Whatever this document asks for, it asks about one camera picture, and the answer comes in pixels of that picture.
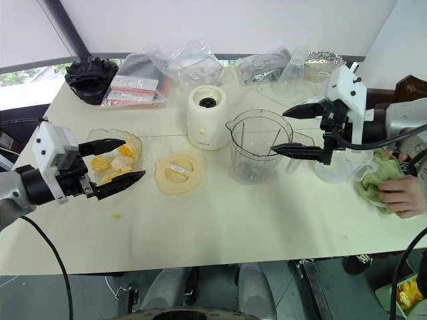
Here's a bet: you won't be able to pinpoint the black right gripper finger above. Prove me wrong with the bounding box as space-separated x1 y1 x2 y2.
282 102 323 119
270 142 324 163

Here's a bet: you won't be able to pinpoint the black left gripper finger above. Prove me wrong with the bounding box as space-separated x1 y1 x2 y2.
78 138 127 157
96 170 147 201

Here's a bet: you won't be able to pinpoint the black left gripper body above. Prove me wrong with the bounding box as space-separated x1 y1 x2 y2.
56 153 101 201

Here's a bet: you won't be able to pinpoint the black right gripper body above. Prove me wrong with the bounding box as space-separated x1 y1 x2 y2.
318 99 356 165

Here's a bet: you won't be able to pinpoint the peeled orange chunk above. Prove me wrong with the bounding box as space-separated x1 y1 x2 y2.
111 155 136 175
90 155 113 174

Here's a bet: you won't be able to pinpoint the orange segment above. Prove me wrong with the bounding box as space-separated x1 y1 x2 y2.
118 143 138 159
99 171 125 185

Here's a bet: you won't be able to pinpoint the clear blender jar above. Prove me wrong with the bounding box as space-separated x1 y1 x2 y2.
225 109 315 185

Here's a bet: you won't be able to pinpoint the cream blender lid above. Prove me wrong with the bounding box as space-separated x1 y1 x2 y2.
154 150 205 196

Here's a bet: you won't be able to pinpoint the green towel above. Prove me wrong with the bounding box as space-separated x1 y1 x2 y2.
352 147 407 216

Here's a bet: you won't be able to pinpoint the clear glass bowl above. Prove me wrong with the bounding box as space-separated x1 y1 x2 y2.
87 128 145 185

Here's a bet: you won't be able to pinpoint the person's bare hand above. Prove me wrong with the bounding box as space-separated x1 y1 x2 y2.
378 174 427 220

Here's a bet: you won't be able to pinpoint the clear plastic cup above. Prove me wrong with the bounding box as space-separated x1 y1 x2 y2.
269 49 322 99

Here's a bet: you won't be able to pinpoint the foil covered bowl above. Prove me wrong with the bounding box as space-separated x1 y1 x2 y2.
302 50 346 83

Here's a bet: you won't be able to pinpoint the red white packet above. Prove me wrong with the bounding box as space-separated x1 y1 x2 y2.
107 89 157 103
111 75 159 92

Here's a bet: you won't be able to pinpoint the clear bag with dark parts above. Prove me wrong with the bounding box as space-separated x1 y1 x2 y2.
236 47 295 87

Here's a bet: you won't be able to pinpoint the dark chair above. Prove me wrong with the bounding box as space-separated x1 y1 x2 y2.
394 75 427 108

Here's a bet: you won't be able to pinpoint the clear bag of packets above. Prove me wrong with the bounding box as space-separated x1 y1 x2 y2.
101 52 173 109

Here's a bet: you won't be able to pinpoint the cream blender base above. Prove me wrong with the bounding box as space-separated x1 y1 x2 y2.
185 84 232 152

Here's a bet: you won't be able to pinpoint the grey rounded robot leg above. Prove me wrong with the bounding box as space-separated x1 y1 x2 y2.
238 262 278 319
141 265 188 318

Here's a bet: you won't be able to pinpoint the crumpled clear plastic bag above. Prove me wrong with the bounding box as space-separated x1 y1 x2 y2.
144 39 225 88

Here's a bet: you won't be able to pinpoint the black shoe with white print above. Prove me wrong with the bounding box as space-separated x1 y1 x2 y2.
342 254 375 276

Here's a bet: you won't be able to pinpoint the dark rounded robot torso rim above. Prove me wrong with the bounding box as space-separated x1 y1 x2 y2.
132 307 262 320

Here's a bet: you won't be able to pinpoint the green bin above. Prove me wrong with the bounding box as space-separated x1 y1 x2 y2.
374 271 422 320

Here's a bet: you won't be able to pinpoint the orange peels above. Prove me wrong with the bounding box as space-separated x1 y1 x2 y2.
396 279 418 311

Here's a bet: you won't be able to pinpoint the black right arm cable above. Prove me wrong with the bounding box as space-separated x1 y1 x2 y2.
336 123 427 320

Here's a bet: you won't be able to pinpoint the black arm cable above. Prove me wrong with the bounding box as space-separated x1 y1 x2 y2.
19 215 73 320
336 123 427 320

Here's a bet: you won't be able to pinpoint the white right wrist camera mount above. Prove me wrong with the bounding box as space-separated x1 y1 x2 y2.
324 64 368 145

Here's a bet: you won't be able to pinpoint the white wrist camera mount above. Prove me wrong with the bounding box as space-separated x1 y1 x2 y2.
324 64 368 145
33 122 79 205

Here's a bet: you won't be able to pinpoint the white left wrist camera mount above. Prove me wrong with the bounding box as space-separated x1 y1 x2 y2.
33 122 79 205

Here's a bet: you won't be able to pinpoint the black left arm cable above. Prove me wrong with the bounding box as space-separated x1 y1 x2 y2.
19 215 73 320

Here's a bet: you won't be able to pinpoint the metal table frame leg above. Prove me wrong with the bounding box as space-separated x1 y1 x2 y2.
115 285 140 316
294 257 335 320

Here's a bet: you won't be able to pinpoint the dark slanted frame post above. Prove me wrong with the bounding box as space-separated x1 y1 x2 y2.
35 0 91 61

